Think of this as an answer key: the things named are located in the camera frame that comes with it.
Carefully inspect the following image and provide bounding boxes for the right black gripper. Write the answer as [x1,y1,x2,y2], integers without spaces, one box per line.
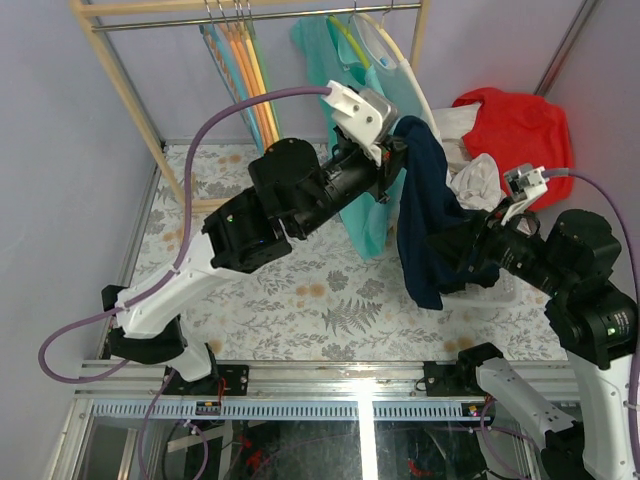
[422,192,570,292]

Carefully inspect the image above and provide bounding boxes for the navy blue t shirt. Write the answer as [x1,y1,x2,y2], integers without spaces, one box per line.
[394,116,470,310]

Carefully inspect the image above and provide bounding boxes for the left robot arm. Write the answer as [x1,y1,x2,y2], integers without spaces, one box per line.
[103,135,408,395]

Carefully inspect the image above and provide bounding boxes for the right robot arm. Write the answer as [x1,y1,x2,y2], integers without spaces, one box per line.
[427,208,639,479]

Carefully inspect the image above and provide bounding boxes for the teal t shirt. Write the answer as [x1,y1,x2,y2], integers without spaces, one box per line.
[290,16,406,260]

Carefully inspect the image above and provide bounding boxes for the yellow green hanger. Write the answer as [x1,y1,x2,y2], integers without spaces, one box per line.
[328,15,371,70]

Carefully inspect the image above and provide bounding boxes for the orange hanger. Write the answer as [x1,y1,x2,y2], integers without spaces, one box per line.
[220,24,271,149]

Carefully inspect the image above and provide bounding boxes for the blue hanger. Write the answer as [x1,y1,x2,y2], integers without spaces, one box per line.
[199,24,264,152]

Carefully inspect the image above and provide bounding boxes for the white laundry basket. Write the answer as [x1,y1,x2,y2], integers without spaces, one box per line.
[442,269,521,309]

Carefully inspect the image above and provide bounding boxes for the white cloth pile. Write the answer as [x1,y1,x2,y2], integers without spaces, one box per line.
[432,102,503,211]

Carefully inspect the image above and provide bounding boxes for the red cloth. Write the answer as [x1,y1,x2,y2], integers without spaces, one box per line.
[451,87,576,213]

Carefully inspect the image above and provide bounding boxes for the floral table mat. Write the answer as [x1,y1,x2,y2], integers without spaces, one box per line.
[110,143,571,362]

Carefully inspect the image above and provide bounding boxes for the wooden clothes rack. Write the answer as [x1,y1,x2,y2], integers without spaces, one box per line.
[69,1,431,205]

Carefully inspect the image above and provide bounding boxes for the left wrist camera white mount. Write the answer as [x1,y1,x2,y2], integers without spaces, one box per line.
[323,80,399,164]

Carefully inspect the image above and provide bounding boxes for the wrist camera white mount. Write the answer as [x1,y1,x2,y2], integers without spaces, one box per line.
[501,164,548,226]
[323,80,399,164]

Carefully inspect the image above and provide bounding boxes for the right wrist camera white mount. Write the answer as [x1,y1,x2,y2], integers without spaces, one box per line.
[501,164,548,226]

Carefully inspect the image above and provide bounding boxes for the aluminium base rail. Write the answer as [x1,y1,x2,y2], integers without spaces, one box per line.
[74,359,611,421]

